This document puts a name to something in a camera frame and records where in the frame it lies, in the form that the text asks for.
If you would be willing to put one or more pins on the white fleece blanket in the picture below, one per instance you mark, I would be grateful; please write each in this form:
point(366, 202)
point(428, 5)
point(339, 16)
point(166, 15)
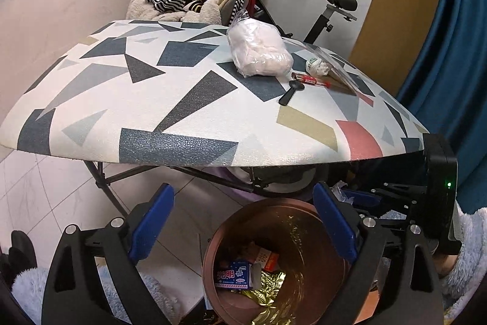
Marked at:
point(140, 9)

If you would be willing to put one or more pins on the clear bag of white cotton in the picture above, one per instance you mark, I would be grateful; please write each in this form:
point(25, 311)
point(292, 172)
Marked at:
point(258, 47)

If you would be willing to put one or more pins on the brown round bin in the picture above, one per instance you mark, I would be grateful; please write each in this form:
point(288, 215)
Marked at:
point(296, 222)

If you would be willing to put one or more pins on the black plastic spoon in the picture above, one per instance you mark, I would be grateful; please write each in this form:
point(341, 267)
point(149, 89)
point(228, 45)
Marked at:
point(291, 93)

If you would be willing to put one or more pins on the black folding table frame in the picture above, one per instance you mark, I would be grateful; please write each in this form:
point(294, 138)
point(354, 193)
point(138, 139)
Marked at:
point(101, 176)

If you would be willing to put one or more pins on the orange snack wrapper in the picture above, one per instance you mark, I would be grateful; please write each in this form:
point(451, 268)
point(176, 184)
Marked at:
point(271, 261)

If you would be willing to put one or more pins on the gold foil wrapper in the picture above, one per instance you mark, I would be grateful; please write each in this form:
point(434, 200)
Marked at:
point(266, 289)

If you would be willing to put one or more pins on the blue printed carton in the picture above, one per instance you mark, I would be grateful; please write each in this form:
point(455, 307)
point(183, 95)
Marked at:
point(236, 275)

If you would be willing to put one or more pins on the light blue fleece robe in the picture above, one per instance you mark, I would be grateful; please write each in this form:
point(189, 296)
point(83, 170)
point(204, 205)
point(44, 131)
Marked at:
point(26, 290)

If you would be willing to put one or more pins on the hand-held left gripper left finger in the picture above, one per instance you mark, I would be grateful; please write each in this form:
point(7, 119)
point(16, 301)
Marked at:
point(152, 222)

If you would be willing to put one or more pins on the clear flat plastic bag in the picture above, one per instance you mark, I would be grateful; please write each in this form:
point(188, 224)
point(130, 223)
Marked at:
point(340, 68)

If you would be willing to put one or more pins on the clear plastic wrapper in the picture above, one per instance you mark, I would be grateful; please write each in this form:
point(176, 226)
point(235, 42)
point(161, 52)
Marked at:
point(339, 191)

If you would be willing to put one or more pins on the person's right forearm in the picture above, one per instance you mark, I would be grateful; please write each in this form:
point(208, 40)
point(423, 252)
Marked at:
point(470, 271)

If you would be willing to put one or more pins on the crumpled white green wrapper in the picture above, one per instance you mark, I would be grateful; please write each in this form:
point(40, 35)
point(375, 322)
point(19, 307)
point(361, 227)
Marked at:
point(319, 67)

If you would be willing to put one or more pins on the dark object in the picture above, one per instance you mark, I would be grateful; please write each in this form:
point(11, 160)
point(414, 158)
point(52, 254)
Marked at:
point(23, 252)

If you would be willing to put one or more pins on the blue curtain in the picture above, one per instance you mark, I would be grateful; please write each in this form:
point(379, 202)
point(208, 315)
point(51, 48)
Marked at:
point(449, 62)

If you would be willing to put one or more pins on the grey round stool seat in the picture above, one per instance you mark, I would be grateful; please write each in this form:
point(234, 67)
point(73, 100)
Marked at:
point(281, 180)

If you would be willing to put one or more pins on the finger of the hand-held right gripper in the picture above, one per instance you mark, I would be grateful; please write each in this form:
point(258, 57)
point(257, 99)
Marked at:
point(365, 198)
point(399, 215)

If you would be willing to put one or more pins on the red garment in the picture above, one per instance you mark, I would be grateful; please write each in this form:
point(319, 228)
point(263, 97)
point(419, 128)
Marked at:
point(253, 3)

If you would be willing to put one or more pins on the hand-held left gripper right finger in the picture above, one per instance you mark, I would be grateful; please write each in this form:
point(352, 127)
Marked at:
point(336, 222)

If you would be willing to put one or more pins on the yellow wooden panel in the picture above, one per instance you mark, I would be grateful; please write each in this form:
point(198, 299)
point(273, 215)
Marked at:
point(399, 5)

